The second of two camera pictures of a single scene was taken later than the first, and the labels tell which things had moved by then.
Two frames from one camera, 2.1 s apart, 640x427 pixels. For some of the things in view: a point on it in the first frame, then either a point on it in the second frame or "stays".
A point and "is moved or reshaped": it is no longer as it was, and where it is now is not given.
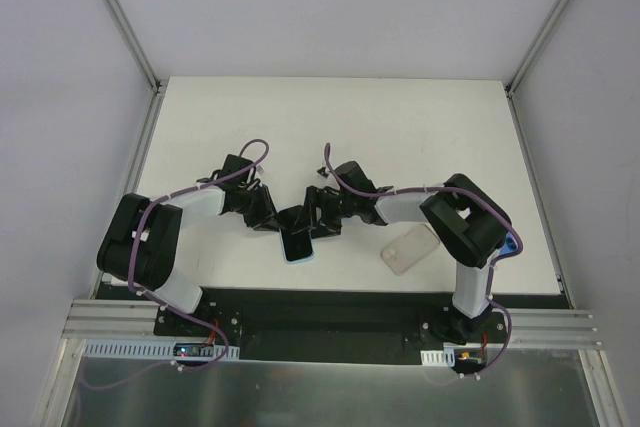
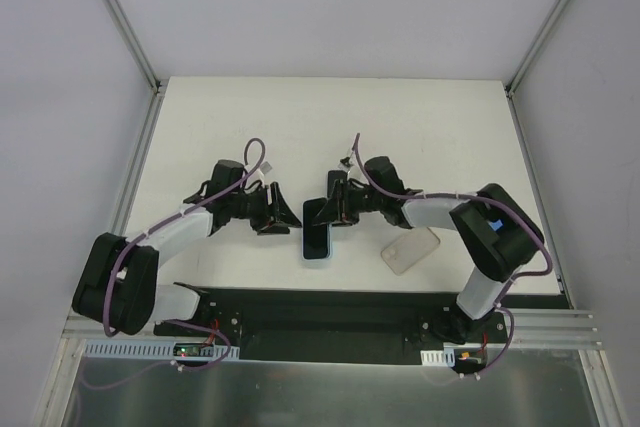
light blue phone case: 301,260 → 329,249
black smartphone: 295,233 is moved or reshaped
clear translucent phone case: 408,252 stays
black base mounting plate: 334,325 stays
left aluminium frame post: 158,85 stays
